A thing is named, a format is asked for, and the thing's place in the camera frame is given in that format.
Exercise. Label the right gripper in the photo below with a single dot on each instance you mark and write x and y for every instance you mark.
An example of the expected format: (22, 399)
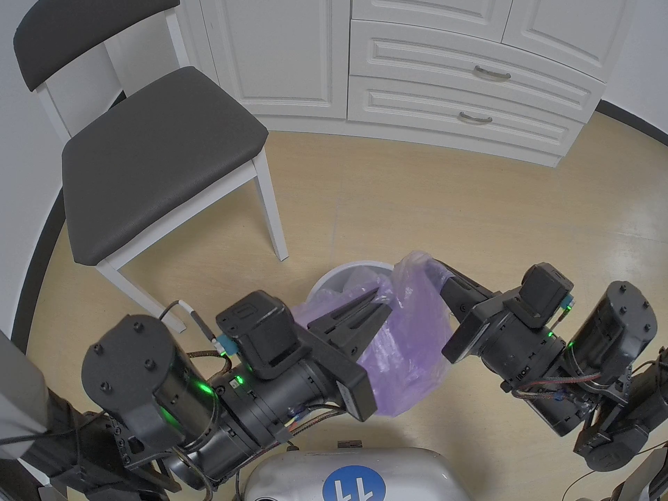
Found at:
(469, 332)

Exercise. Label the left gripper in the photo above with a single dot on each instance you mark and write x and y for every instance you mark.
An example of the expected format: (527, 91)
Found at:
(318, 384)

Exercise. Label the purple plastic bag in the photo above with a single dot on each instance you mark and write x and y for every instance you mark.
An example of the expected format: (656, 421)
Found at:
(407, 353)

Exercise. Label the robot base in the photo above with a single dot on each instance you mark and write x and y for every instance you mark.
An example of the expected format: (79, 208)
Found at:
(417, 473)

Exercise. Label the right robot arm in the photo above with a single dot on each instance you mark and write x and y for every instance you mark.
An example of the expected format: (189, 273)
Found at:
(621, 326)

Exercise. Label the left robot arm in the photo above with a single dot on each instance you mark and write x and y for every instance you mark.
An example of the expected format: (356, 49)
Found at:
(130, 363)

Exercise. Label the white trash bin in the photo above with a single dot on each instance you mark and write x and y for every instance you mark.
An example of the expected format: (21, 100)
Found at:
(339, 277)

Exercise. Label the white chair dark grey seat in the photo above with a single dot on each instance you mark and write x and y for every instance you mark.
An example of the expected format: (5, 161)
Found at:
(156, 159)

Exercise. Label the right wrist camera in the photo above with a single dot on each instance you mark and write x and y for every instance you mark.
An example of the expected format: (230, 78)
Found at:
(542, 290)

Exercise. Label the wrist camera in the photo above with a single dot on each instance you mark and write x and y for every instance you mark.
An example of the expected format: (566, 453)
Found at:
(542, 290)
(261, 332)

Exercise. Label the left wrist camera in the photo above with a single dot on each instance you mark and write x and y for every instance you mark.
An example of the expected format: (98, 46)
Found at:
(261, 332)

